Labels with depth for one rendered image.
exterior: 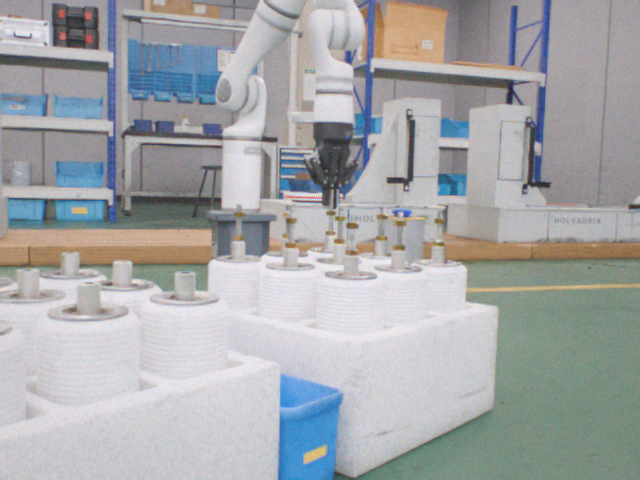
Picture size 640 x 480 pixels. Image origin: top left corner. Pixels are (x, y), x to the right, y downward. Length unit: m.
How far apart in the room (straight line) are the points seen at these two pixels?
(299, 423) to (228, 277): 0.34
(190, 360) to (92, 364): 0.12
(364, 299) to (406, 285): 0.11
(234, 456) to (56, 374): 0.21
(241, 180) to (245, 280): 0.57
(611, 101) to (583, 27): 1.01
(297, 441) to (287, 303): 0.25
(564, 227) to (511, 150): 0.51
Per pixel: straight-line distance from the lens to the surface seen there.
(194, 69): 7.21
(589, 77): 8.43
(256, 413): 0.78
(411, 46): 6.53
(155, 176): 9.49
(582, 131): 8.41
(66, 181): 5.77
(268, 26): 1.59
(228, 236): 1.63
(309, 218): 3.26
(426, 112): 3.57
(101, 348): 0.68
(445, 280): 1.14
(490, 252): 3.61
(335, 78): 1.29
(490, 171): 3.81
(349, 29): 1.31
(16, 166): 5.88
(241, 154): 1.65
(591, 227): 4.06
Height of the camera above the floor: 0.39
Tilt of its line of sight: 5 degrees down
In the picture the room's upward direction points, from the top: 2 degrees clockwise
